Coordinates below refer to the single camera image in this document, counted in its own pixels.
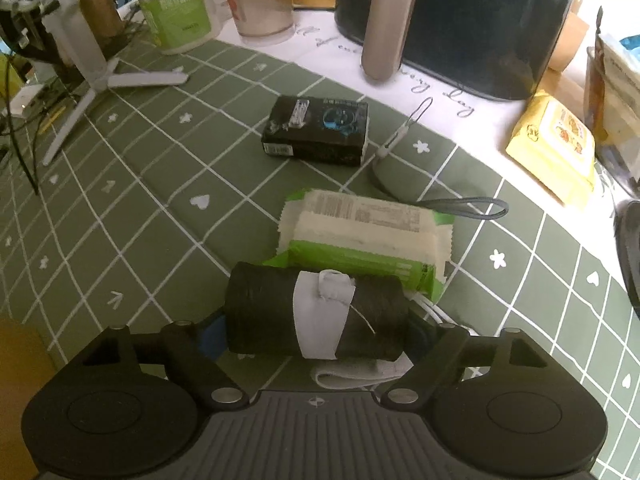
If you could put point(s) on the tan cardboard piece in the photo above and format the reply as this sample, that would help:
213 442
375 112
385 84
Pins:
570 35

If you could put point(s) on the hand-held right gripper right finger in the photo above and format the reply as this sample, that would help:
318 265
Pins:
425 337

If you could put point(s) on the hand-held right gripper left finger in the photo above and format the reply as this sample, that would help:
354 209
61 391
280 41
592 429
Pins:
210 341

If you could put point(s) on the clear shaker bottle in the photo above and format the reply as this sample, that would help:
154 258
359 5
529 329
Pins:
260 0

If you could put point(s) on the white gimbal tripod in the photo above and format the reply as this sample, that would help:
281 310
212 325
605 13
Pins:
75 35

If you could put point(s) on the white cloth piece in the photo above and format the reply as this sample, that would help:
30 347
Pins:
360 375

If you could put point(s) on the small black box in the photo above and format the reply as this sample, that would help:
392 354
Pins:
315 132

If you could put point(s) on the clear glass bowl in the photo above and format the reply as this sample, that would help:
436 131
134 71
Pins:
620 110

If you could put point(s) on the green wipes packet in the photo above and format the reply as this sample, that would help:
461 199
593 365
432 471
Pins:
360 240

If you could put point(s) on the yellow wipes pack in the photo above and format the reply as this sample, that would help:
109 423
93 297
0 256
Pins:
550 145

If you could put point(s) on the brown wooden holder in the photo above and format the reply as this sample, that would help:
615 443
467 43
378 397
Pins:
95 0

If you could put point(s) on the black roll white band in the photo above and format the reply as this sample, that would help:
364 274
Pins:
265 310

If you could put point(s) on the green label jar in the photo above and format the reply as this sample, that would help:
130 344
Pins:
175 15

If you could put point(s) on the black kettle base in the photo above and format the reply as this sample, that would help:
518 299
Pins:
632 260

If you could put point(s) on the white adapter box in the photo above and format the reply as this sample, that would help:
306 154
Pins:
25 100

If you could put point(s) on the teal packet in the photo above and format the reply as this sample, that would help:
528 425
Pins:
631 44

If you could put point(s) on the black air fryer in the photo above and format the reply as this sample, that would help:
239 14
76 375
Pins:
475 25

